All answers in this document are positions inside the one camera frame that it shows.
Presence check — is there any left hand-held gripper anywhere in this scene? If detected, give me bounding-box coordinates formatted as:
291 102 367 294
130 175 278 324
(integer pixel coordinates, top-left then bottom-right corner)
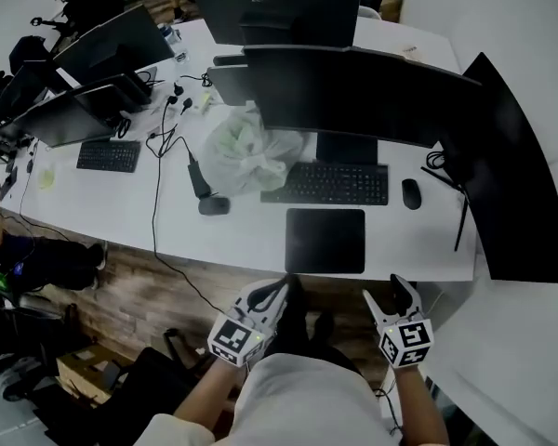
207 277 291 368

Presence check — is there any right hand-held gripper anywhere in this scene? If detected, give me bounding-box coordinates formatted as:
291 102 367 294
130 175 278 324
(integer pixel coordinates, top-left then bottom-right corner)
362 273 435 370

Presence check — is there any black mouse pad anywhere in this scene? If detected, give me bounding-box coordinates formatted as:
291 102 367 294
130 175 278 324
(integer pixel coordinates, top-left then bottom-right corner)
284 207 367 275

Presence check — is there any person's right forearm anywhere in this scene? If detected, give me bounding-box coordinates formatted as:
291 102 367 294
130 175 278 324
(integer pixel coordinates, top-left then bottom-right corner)
392 364 450 446

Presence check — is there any person's left forearm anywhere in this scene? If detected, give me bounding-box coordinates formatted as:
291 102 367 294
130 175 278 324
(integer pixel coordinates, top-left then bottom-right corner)
173 357 248 437

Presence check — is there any black mouse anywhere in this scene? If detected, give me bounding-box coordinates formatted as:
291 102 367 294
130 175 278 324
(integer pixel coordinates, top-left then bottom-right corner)
401 177 423 212

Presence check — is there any person's left leg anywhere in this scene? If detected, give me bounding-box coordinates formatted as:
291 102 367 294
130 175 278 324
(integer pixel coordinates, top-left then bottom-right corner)
277 273 311 360

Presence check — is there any person's leg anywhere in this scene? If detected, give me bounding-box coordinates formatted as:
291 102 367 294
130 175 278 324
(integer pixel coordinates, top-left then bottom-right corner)
277 273 311 360
312 310 354 375

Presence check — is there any person's right leg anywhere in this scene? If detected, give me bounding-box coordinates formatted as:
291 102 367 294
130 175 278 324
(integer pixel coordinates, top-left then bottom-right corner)
312 310 354 375

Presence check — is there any person's white shirt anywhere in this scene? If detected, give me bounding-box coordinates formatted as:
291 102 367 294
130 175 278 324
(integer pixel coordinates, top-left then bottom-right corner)
133 352 394 446

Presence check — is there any black keyboard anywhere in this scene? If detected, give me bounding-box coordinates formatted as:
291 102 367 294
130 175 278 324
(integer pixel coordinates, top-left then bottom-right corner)
75 139 142 175
259 161 391 207

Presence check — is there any black power adapter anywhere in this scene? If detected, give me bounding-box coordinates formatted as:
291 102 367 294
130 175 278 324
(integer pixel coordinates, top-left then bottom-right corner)
187 160 211 200

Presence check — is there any clear plastic bag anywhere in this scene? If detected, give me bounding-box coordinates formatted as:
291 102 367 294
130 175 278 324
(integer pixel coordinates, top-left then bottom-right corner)
199 101 309 197

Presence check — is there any curved black monitor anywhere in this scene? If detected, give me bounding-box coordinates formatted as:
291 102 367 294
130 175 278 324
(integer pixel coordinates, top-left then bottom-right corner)
419 51 558 284

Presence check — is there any cardboard box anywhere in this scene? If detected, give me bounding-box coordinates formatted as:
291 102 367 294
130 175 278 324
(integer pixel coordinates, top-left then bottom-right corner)
378 0 404 23
55 343 132 406

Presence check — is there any wide black monitor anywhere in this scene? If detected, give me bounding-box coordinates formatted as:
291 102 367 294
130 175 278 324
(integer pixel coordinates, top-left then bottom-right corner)
243 44 484 166

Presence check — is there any small black monitor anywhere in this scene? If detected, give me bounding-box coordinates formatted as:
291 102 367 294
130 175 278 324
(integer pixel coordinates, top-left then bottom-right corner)
206 53 262 107

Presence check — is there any clear water bottle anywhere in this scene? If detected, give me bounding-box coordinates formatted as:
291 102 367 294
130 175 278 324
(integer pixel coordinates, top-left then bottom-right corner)
157 21 183 46

